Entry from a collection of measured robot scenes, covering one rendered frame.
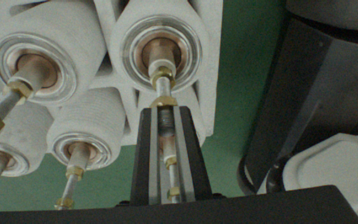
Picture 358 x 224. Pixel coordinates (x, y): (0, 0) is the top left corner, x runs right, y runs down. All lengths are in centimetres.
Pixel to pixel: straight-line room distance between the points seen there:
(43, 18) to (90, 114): 12
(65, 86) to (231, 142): 57
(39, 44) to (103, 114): 12
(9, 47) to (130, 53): 10
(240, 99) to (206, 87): 28
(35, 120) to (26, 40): 16
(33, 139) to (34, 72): 14
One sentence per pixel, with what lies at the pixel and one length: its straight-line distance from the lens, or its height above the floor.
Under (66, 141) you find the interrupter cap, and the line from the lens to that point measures 27.
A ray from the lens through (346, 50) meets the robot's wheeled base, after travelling 36.
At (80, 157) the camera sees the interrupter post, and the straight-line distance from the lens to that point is 27.
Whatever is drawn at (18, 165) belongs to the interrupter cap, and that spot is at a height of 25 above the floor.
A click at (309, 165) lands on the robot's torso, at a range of 31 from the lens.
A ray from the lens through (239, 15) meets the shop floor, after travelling 46.
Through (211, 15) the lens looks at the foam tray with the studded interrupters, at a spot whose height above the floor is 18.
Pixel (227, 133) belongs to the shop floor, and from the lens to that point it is 65.
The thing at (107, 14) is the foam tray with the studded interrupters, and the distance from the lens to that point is 25.
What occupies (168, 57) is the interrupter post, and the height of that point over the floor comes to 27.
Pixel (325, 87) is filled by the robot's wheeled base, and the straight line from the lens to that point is 39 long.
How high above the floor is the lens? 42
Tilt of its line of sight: 50 degrees down
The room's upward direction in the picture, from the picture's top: 171 degrees clockwise
